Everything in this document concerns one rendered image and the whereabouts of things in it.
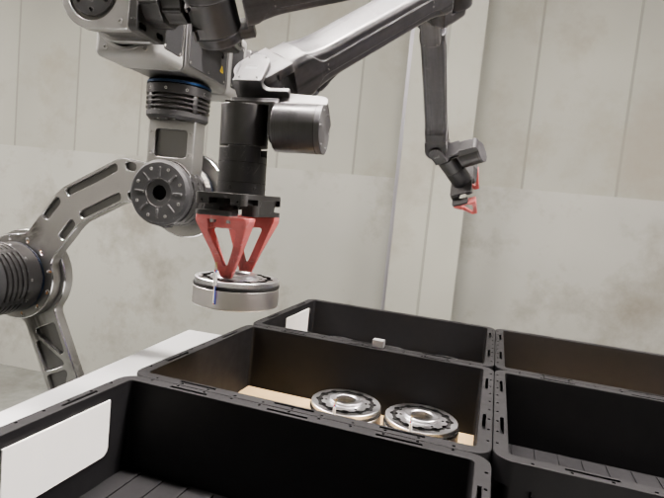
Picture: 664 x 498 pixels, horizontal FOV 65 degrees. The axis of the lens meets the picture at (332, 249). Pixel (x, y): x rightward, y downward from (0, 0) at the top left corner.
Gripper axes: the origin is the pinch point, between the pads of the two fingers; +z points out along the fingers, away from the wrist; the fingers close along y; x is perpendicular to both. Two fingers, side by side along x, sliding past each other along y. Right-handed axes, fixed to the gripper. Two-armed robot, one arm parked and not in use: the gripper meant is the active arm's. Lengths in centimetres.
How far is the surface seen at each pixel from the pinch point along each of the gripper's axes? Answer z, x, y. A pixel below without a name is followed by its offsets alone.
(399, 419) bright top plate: 20.0, -19.7, 12.4
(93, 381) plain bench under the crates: 35, 52, 35
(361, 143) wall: -39, 36, 193
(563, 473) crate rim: 13.3, -37.3, -8.5
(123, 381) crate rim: 12.1, 7.5, -10.6
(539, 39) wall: -89, -42, 200
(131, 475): 22.3, 5.7, -10.8
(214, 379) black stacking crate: 18.1, 7.2, 9.1
